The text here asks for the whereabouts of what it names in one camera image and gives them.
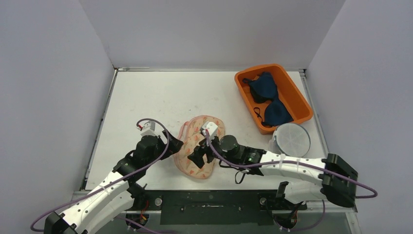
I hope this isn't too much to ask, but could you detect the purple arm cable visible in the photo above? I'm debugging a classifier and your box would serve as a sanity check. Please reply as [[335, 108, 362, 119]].
[[205, 130, 378, 199], [30, 118, 170, 233]]

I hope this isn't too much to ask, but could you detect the white mesh cylindrical laundry bag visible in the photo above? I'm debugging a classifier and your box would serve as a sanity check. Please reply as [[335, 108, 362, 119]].
[[268, 123, 311, 157]]

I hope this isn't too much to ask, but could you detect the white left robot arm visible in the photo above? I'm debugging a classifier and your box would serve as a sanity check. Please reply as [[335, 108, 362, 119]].
[[43, 131, 183, 234]]

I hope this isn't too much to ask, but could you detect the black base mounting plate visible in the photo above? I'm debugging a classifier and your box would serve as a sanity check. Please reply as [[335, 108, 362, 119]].
[[126, 190, 307, 225]]

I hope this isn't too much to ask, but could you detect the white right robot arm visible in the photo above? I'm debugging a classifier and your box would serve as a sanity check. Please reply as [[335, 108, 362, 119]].
[[187, 135, 358, 209]]

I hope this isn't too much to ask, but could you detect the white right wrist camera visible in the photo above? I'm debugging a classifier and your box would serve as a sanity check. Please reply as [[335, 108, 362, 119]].
[[200, 121, 219, 138]]

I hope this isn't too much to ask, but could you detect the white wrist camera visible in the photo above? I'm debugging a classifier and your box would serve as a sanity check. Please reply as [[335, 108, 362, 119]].
[[140, 121, 157, 137], [200, 121, 219, 138]]

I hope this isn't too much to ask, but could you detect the orange plastic bin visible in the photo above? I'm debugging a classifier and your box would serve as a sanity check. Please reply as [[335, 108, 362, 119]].
[[234, 64, 313, 135]]

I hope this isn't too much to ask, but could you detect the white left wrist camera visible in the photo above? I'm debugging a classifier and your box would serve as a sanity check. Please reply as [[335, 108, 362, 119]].
[[140, 121, 157, 137]]

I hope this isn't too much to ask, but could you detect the navy blue bra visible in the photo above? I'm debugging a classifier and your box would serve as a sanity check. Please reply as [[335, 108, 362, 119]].
[[242, 72, 293, 127]]

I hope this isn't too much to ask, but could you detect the pink carrot-print laundry bag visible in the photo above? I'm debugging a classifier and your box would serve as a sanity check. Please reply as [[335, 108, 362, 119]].
[[173, 115, 226, 180]]

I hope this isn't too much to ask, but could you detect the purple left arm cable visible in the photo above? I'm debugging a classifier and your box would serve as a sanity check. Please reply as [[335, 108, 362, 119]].
[[30, 118, 170, 233]]

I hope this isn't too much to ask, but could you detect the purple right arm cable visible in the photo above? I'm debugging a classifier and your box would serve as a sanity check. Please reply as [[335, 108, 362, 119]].
[[205, 130, 378, 199]]

